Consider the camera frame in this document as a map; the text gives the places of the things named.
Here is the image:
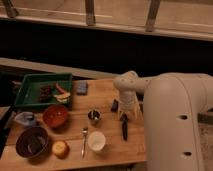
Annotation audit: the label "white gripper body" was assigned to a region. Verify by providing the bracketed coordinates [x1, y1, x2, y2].
[119, 91, 140, 117]

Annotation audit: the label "red bowl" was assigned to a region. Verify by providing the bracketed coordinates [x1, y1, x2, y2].
[42, 104, 69, 129]

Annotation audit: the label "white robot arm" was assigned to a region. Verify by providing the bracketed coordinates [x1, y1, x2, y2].
[114, 71, 213, 171]

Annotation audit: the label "dark purple bowl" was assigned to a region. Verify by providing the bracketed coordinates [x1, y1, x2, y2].
[15, 126, 49, 158]

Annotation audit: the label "small black box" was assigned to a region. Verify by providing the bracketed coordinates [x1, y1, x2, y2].
[111, 99, 119, 112]

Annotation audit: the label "small metal cup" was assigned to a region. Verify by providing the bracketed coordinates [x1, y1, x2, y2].
[88, 110, 101, 125]

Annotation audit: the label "blue sponge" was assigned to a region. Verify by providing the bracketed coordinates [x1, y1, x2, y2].
[76, 81, 88, 95]

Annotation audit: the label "white cup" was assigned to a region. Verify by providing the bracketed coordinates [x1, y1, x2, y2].
[88, 131, 106, 153]

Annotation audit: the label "metal spoon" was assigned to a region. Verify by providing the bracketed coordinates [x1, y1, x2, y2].
[81, 127, 88, 158]

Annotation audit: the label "red yellow toy food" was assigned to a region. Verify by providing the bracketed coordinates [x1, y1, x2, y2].
[53, 83, 70, 102]

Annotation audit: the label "dark toy grapes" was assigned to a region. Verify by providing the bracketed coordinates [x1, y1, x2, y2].
[39, 86, 52, 103]

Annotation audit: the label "green plastic tray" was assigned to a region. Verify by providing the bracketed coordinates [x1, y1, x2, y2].
[15, 73, 72, 109]

